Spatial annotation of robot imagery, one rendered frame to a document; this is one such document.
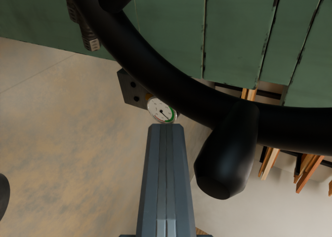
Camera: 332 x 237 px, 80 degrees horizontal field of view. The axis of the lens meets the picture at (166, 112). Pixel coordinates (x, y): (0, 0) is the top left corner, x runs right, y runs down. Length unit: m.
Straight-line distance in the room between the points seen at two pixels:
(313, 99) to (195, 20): 0.20
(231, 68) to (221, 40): 0.05
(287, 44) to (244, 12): 0.07
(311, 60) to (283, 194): 3.76
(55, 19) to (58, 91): 0.51
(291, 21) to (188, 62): 0.16
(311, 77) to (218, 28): 0.14
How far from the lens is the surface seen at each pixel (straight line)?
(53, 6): 0.55
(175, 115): 0.34
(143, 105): 0.43
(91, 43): 0.33
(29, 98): 0.96
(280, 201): 3.95
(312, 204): 4.12
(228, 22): 0.31
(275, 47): 0.31
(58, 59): 0.99
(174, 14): 0.34
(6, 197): 0.86
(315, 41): 0.31
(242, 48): 0.32
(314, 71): 0.32
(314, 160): 3.31
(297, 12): 0.30
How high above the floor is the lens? 0.82
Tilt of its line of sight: 25 degrees down
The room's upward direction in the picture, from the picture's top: 107 degrees clockwise
